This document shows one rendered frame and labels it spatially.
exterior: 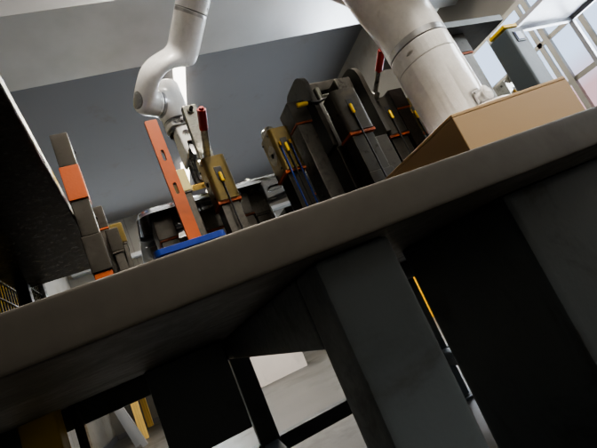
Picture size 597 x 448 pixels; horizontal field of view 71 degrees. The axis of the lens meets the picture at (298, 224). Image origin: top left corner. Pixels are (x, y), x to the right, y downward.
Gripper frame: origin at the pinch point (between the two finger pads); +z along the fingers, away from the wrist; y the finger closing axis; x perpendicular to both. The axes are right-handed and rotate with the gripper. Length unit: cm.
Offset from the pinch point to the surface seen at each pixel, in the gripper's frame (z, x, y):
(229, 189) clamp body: 13.1, -1.0, -20.1
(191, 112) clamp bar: -10.2, 0.0, -17.9
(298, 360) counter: 97, -140, 452
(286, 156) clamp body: 9.8, -16.7, -23.1
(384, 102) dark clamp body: 2, -50, -25
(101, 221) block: 5.2, 27.7, -1.4
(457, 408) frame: 59, 5, -77
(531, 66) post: 8, -93, -37
